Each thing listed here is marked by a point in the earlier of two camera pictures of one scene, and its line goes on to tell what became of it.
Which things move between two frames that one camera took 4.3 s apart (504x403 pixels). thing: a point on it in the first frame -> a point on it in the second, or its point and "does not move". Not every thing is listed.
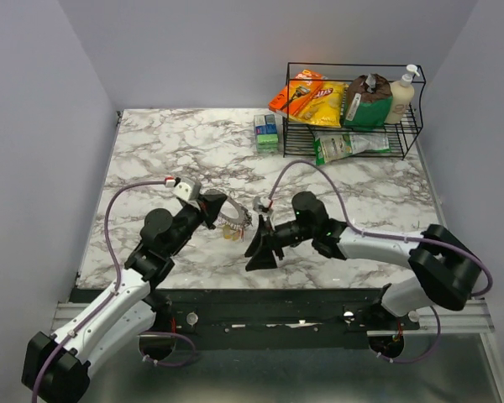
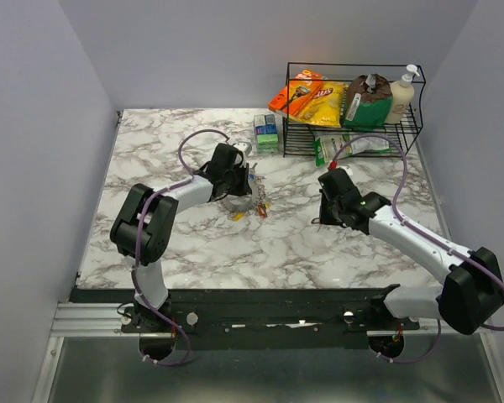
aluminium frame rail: [471, 320] does not move
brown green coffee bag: [369, 99] does not move
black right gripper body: [288, 233] -> [329, 211]
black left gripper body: [188, 221] -> [236, 179]
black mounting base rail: [274, 319] does not move
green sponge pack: [266, 133] does not move
